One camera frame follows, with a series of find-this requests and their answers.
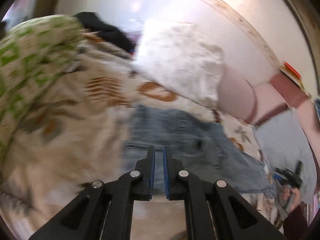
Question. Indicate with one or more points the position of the red yellow books stack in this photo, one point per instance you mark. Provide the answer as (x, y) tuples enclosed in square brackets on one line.
[(292, 74)]

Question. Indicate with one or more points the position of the blue denim jeans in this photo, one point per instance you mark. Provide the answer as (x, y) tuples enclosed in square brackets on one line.
[(202, 147)]

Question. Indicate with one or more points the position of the light blue pillow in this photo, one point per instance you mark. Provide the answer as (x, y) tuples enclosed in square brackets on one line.
[(283, 143)]

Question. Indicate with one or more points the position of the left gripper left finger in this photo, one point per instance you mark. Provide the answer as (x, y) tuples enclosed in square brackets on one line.
[(103, 210)]

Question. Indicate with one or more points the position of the pink cylindrical bolster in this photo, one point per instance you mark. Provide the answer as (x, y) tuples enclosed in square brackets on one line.
[(236, 96)]

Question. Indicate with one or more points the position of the leaf pattern bed blanket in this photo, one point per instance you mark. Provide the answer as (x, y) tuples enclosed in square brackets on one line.
[(75, 133)]

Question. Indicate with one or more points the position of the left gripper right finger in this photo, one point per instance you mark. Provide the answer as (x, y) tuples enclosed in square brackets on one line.
[(213, 210)]

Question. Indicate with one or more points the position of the person's right hand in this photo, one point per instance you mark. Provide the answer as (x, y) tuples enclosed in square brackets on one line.
[(291, 197)]

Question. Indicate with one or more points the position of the black garment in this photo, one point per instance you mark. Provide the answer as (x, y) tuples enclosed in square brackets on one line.
[(108, 33)]

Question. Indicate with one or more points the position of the green white patterned quilt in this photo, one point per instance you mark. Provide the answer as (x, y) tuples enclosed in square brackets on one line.
[(33, 55)]

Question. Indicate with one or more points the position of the pink padded headboard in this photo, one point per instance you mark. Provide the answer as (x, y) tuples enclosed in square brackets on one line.
[(280, 94)]

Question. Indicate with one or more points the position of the denim garment on headboard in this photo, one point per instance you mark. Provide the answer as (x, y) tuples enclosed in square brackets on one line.
[(316, 103)]

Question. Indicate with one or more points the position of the white patterned pillow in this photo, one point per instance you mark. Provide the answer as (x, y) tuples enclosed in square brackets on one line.
[(179, 58)]

